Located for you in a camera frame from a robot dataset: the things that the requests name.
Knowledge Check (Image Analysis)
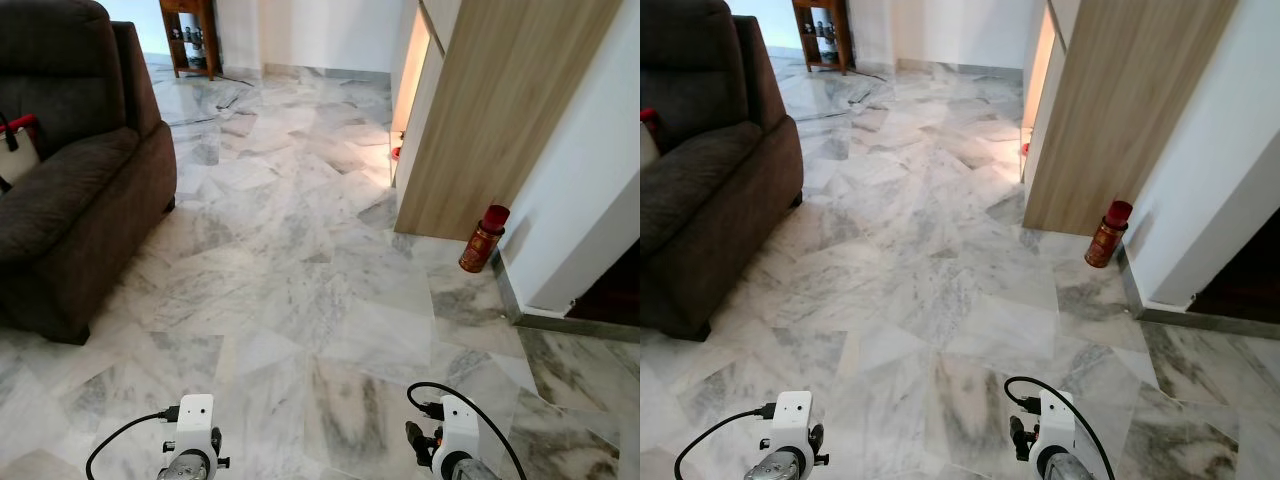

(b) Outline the red tin canister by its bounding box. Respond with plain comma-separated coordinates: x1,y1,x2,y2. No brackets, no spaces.
1084,199,1136,269
458,203,512,275

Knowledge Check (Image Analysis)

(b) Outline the dark brown armchair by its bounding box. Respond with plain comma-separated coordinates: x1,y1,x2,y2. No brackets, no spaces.
0,0,179,346
640,0,805,342

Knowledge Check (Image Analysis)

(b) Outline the wood panel cabinet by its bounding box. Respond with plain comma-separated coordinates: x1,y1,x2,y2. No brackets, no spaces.
1019,0,1241,239
390,0,627,244

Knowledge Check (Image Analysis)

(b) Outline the wooden shelf rack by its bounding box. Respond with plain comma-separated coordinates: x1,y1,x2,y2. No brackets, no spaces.
792,0,857,77
159,0,222,81

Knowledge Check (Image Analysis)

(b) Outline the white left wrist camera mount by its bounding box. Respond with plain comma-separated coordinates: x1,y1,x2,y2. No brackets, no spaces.
762,390,819,453
163,394,225,459

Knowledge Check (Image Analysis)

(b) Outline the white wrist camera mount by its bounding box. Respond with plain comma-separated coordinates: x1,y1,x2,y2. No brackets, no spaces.
163,394,225,459
432,393,482,463
762,390,819,453
1033,389,1078,456

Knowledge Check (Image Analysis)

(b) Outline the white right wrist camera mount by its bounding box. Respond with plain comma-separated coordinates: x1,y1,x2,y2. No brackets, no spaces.
432,393,482,463
1033,389,1078,456

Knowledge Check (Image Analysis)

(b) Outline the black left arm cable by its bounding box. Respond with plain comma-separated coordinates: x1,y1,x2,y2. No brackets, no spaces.
84,405,183,480
673,402,778,480

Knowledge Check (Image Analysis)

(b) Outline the white bag red handle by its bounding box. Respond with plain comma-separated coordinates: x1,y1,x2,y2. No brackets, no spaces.
640,107,664,168
0,112,43,193

